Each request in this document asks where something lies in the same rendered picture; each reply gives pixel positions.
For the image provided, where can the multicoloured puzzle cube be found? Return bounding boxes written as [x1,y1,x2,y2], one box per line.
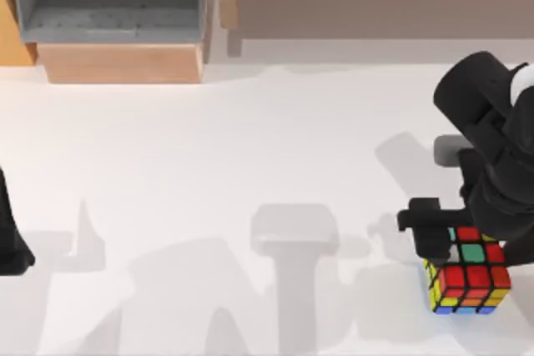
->
[423,225,512,316]

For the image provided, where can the pale wooden drawer front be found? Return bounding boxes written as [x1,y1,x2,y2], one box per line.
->
[36,42,206,84]

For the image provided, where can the grey pierced drawer inside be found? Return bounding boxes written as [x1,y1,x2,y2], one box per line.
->
[8,0,223,66]

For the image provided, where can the orange wooden cupboard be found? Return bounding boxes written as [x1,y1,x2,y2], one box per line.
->
[0,0,39,68]

